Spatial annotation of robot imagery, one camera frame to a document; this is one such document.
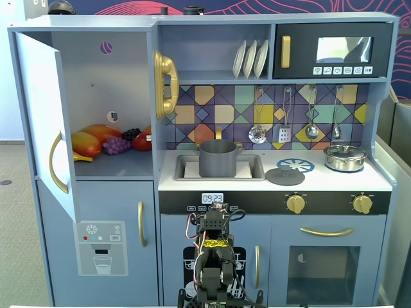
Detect blue cabinet door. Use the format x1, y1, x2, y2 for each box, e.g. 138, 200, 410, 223
14, 31, 82, 224

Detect gray plastic pot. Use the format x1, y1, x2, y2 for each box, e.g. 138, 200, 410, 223
195, 139, 244, 178

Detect gray toy sink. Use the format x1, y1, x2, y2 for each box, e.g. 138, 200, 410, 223
173, 153, 267, 182

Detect steel skimmer spoon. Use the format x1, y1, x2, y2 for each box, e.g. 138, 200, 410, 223
247, 86, 268, 145

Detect dark toy blackberry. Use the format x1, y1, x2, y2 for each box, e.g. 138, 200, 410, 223
121, 128, 143, 142

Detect steel slotted spatula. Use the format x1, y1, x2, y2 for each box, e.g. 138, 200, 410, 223
277, 85, 293, 143

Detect gray pot lid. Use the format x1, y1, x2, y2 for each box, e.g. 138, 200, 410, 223
265, 166, 306, 187

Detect gold toy phone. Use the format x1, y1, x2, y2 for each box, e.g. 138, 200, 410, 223
152, 49, 180, 121

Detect purple toy grapes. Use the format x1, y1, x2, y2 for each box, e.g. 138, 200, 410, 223
101, 135, 133, 156

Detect white toy plate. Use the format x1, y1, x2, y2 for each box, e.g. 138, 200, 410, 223
253, 38, 270, 79
243, 39, 258, 79
232, 39, 247, 80

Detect gold stove knob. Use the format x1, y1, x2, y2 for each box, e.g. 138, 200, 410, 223
285, 193, 306, 214
351, 193, 374, 214

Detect steel ladle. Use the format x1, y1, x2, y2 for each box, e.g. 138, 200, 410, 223
304, 85, 320, 141

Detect large orange toy mango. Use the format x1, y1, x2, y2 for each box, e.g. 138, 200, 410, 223
80, 123, 123, 144

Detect small steel spoon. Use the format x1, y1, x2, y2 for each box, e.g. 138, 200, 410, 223
331, 84, 344, 140

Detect steel pot with lid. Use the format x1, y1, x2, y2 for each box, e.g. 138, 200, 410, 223
322, 144, 368, 172

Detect black toy microwave door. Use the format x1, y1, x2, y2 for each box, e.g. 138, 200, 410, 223
272, 22, 394, 80

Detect black round container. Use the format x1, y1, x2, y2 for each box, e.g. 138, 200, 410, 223
182, 4, 206, 17

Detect blue toy kitchen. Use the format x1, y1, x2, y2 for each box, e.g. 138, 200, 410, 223
6, 12, 400, 307

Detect gray desk divider panel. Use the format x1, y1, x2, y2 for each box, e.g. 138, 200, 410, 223
374, 94, 411, 308

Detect black helmet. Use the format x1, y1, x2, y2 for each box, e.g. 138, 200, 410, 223
48, 0, 76, 15

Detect gold freezer door handle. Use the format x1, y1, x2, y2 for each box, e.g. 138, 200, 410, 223
137, 200, 148, 248

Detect gold dishwasher door handle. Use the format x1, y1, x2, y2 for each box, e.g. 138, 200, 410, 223
254, 244, 261, 289

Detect gold oven door handle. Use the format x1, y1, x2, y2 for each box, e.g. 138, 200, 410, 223
299, 226, 356, 237

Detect gold cabinet door handle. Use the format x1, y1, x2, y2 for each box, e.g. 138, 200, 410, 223
48, 130, 69, 194

